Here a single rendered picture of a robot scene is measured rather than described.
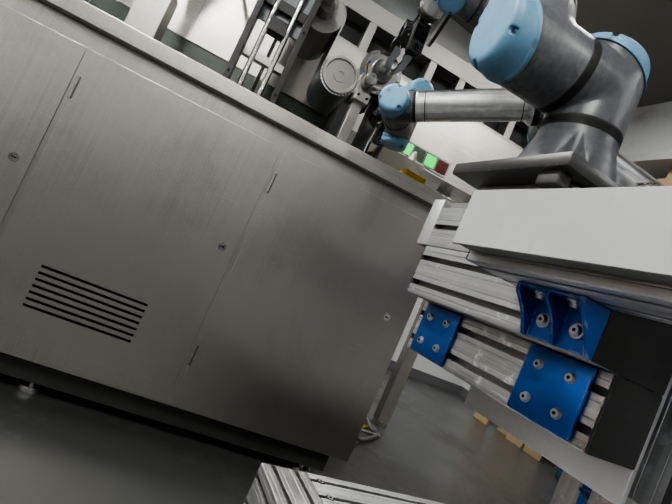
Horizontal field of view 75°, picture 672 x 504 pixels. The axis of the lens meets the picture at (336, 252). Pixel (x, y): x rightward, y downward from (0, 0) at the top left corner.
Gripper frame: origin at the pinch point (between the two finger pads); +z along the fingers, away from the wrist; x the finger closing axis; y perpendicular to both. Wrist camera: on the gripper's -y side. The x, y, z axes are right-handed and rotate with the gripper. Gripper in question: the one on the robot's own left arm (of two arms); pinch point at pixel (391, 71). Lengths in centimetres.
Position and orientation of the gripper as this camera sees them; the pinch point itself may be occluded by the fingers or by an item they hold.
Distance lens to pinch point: 155.6
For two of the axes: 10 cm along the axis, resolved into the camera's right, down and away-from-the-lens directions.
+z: -4.6, 5.4, 7.0
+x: -8.7, -4.0, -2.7
